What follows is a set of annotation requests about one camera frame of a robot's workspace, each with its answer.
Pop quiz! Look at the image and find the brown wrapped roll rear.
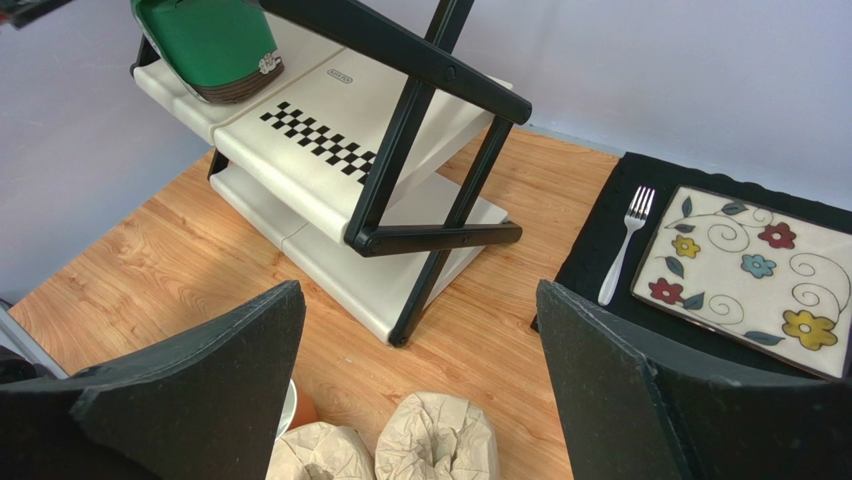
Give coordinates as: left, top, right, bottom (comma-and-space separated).
375, 391, 501, 479

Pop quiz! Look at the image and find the silver fork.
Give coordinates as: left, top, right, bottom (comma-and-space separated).
597, 186, 656, 306

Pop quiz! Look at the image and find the brown wrapped roll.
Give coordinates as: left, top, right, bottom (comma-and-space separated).
375, 391, 501, 479
266, 422, 375, 479

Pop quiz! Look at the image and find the green roll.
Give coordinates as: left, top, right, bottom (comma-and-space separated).
130, 0, 285, 105

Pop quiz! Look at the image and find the brown wrapped roll front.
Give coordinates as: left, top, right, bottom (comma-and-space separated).
266, 422, 375, 479

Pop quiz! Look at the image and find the cream three-tier shelf rack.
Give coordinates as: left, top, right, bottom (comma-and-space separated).
131, 1, 532, 347

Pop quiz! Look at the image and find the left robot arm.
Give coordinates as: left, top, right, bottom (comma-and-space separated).
1, 0, 69, 384

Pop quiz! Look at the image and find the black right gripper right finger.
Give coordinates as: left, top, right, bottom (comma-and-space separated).
536, 280, 851, 479

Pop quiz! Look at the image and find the floral square plate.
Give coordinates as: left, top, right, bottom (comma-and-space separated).
631, 185, 851, 379

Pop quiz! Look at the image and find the orange white mug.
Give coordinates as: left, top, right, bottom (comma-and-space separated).
276, 379, 318, 437

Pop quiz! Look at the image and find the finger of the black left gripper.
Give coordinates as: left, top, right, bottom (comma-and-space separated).
1, 0, 72, 30

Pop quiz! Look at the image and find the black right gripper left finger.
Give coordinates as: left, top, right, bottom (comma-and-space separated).
1, 280, 306, 479

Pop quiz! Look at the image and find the black placemat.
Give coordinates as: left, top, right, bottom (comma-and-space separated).
555, 152, 851, 378

